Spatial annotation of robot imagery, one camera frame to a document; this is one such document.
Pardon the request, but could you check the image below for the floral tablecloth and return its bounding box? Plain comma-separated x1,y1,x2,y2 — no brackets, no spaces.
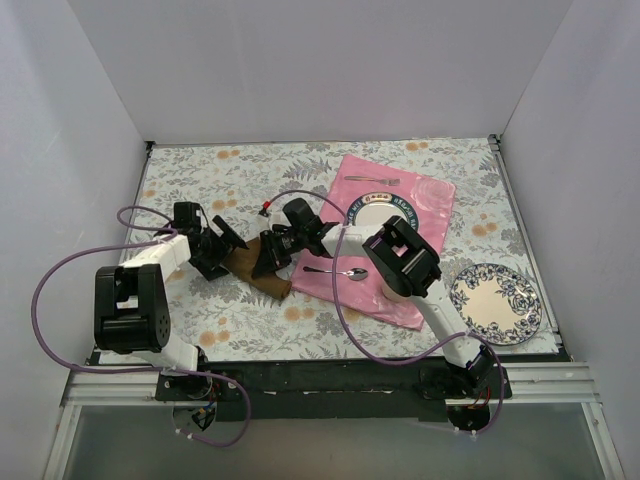
131,138,536,361

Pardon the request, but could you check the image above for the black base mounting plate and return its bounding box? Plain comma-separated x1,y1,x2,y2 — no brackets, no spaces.
155,358,499,429

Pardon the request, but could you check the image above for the silver fork on placemat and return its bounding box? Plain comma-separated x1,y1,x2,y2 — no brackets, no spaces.
343,176,401,186

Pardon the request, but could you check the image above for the blue floral white plate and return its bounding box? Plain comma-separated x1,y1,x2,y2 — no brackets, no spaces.
449,263,542,346

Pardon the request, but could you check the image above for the green rimmed white plate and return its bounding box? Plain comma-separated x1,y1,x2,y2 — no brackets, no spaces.
347,192,420,230

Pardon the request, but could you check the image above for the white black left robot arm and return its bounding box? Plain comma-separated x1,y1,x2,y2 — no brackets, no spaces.
94,201,248,400

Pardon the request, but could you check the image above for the brown cloth napkin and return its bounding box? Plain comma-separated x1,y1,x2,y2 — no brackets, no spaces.
222,237,292,301

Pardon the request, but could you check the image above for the aluminium table frame rail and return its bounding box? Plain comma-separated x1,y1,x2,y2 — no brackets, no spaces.
64,138,623,479

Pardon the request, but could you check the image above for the cream mug dark rim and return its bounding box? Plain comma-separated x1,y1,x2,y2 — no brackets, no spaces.
381,284,406,303

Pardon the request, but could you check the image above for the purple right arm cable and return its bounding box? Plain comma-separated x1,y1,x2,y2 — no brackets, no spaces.
263,189,504,437

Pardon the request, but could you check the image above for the pink floral placemat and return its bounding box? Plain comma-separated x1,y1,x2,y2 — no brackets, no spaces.
320,155,456,330

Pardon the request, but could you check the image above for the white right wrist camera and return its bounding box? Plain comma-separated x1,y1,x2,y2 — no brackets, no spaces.
258,201,290,230

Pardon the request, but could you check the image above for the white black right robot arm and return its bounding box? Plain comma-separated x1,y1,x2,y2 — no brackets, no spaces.
252,198,506,399

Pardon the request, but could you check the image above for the silver spoon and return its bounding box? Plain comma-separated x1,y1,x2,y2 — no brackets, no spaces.
302,266,369,281

